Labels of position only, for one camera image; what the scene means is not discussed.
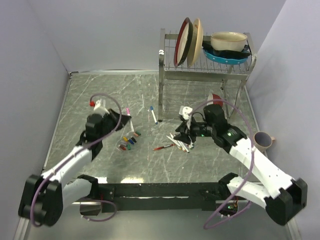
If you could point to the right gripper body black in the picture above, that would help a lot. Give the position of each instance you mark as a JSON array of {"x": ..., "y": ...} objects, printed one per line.
[{"x": 201, "y": 129}]

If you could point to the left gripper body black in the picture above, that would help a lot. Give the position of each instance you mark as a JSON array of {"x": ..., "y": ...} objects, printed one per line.
[{"x": 110, "y": 122}]

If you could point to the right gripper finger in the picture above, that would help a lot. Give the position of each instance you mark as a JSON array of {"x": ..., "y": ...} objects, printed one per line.
[
  {"x": 185, "y": 138},
  {"x": 184, "y": 127}
]

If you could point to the yellow marker pen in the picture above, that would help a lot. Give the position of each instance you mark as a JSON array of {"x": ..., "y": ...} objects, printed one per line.
[{"x": 171, "y": 135}]

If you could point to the white marker pen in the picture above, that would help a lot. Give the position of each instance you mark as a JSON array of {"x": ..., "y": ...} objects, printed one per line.
[{"x": 171, "y": 140}]

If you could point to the green marker pen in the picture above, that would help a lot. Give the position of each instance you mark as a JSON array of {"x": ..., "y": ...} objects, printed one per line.
[{"x": 191, "y": 145}]

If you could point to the blue marker pen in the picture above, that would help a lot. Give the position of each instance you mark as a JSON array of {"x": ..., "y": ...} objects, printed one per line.
[{"x": 153, "y": 115}]

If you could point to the pink marker pen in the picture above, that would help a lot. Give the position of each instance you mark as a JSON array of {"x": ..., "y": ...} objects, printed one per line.
[{"x": 130, "y": 121}]

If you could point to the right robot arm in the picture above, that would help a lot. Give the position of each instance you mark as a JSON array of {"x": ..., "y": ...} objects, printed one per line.
[{"x": 282, "y": 196}]

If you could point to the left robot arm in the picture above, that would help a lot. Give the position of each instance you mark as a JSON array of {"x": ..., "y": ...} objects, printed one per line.
[{"x": 45, "y": 196}]

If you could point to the red white bowl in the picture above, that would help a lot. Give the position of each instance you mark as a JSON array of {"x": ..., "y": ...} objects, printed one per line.
[{"x": 214, "y": 99}]

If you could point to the steel dish rack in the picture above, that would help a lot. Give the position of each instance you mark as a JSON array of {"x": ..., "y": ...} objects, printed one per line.
[{"x": 204, "y": 69}]

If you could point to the purple pink mug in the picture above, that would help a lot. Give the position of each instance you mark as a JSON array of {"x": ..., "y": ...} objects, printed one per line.
[{"x": 262, "y": 140}]

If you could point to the blue dotted dish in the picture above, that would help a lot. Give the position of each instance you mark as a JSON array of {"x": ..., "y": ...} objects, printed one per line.
[{"x": 222, "y": 60}]

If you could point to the black square plate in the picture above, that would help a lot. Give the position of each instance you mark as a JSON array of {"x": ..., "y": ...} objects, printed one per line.
[{"x": 229, "y": 54}]

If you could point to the beige plate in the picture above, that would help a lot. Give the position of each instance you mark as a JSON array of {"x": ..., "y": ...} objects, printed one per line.
[{"x": 196, "y": 43}]

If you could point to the red black plate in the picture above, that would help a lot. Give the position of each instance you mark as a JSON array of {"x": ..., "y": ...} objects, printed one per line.
[{"x": 183, "y": 42}]

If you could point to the cream ceramic bowl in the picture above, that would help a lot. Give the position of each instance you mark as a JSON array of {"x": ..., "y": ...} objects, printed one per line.
[{"x": 225, "y": 40}]

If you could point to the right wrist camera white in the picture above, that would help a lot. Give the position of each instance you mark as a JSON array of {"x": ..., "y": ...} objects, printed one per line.
[{"x": 185, "y": 114}]

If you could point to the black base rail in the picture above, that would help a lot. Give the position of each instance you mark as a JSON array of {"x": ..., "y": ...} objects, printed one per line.
[{"x": 206, "y": 196}]

